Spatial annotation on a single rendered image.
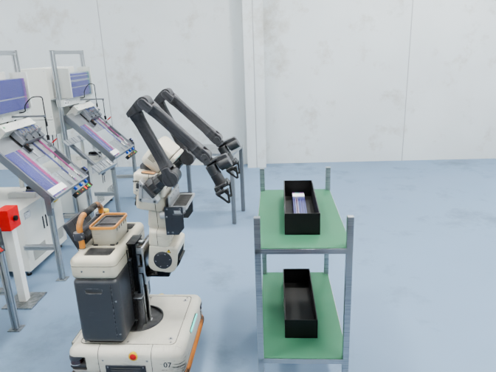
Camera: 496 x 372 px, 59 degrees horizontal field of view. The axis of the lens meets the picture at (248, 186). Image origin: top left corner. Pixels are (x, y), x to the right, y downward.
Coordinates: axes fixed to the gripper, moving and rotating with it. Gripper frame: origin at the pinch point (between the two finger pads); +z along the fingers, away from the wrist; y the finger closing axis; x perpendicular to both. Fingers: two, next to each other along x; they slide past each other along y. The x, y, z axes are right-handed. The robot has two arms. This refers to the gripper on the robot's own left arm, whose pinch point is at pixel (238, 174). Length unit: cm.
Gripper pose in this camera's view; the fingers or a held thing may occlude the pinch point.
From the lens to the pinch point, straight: 261.8
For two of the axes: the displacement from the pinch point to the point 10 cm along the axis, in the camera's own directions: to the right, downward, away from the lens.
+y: 0.7, -3.0, 9.5
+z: 4.8, 8.5, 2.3
